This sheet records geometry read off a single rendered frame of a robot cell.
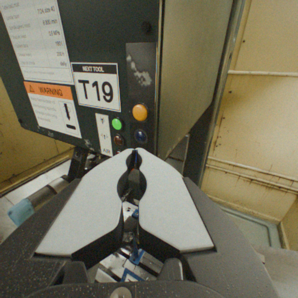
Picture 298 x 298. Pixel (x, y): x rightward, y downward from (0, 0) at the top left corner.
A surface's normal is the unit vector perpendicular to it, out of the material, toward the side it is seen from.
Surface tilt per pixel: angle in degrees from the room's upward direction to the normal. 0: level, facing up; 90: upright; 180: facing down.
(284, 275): 24
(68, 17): 90
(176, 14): 90
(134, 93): 90
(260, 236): 0
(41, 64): 90
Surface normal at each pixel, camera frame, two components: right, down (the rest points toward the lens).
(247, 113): -0.47, 0.43
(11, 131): 0.88, 0.24
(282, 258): -0.36, -0.89
